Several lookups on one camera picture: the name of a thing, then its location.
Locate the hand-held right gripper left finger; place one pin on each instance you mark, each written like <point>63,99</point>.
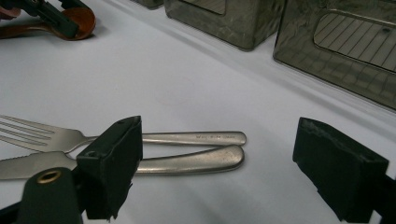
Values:
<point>112,161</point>

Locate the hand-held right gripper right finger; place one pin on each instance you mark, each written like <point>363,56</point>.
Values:
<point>339,168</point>

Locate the brown wooden spoon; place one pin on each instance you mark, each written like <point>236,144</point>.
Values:
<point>85,21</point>

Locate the clear smoky plastic bin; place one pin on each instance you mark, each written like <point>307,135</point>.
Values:
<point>295,62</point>
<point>149,3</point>
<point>243,28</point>

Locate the silver metal table knife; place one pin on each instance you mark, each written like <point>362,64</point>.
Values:
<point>193,161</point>

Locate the silver metal fork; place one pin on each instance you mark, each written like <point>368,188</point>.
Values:
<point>193,138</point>

